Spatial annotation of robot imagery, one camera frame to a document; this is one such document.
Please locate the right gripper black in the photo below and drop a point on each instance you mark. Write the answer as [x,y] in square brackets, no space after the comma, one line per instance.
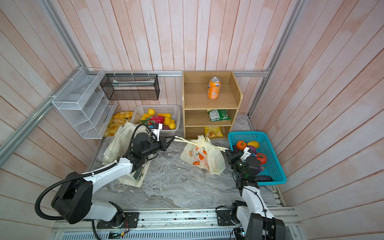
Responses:
[233,158]

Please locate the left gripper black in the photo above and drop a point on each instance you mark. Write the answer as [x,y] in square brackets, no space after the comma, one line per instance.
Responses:
[164,144]

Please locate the yellow plastic bag orange print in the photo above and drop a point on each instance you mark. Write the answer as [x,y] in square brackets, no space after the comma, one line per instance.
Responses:
[203,154]

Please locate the cream canvas tote bag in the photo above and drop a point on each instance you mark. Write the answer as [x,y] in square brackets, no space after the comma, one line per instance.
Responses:
[118,147]

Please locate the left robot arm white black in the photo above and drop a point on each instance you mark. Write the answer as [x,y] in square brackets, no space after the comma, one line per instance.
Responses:
[73,201]

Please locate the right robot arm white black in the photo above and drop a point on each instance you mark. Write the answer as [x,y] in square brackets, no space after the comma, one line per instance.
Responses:
[251,213]

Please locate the dark green cucumber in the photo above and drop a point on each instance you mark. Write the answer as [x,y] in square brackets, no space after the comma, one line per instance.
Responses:
[263,179]

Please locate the red tomato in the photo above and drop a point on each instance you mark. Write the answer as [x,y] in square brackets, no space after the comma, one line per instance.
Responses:
[262,158]

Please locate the purple onion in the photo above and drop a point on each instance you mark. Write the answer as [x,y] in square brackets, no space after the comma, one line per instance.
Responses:
[252,148]

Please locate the small orange pumpkin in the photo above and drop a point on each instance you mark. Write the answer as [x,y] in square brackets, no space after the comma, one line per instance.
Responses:
[241,145]

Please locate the teal plastic basket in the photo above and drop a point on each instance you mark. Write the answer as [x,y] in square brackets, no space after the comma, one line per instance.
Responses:
[273,169]

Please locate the pink dragon fruit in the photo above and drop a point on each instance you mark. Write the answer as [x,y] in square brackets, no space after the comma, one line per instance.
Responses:
[153,119]

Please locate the white plastic fruit basket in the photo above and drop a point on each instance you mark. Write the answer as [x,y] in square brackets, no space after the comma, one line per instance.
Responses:
[168,115]

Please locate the yellow bell pepper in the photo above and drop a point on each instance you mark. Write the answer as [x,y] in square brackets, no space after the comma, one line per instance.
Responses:
[254,144]

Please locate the yellow lemon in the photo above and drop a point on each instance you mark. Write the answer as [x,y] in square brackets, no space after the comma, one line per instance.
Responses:
[151,112]

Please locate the yellow chips packet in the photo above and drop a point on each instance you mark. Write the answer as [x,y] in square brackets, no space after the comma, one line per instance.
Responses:
[213,132]

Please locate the tray of yellow breads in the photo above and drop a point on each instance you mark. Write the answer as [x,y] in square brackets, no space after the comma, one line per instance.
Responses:
[117,121]

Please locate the green snack packet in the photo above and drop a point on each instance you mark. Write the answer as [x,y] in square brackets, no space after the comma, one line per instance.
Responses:
[218,115]

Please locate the wooden shelf unit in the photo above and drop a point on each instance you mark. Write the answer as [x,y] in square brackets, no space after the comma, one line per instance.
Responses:
[196,102]

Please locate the orange soda can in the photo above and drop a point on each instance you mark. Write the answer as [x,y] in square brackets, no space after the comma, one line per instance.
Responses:
[214,88]

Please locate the black mesh basket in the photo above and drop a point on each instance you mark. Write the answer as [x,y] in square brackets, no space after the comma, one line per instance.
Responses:
[131,87]

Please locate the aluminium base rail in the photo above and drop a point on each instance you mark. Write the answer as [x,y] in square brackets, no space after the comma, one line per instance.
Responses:
[181,224]

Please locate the white wire rack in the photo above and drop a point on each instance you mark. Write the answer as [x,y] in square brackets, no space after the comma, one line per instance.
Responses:
[84,104]

